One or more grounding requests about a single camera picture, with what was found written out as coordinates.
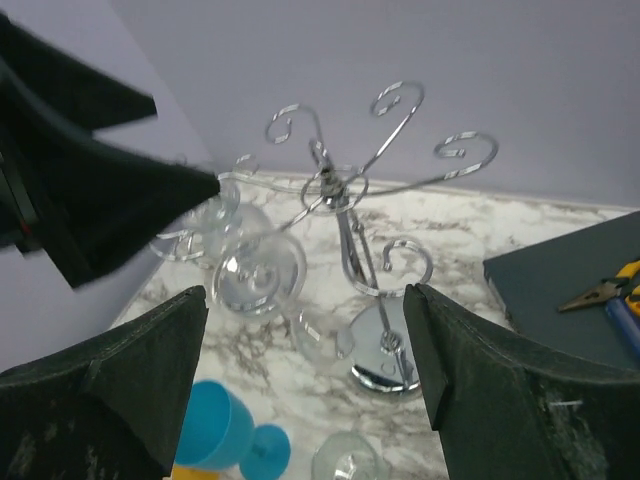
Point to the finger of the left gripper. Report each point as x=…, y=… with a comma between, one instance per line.
x=90, y=206
x=88, y=97

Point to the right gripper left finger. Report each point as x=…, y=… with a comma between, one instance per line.
x=111, y=407

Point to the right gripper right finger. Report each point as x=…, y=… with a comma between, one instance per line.
x=506, y=407

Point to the tall chrome glass rack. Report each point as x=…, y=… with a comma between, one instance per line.
x=382, y=360

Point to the tall clear flute glass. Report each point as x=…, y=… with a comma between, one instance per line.
x=256, y=270

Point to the clear wine glass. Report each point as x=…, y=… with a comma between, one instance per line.
x=347, y=455
x=325, y=341

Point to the yellow plastic goblet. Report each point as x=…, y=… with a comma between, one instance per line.
x=185, y=473

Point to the blue plastic goblet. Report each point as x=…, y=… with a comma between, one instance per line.
x=219, y=432

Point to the dark flat equipment box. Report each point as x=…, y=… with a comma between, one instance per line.
x=533, y=281

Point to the blue red screwdriver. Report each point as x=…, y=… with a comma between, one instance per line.
x=626, y=321

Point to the yellow handled pliers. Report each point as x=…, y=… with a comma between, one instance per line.
x=620, y=285

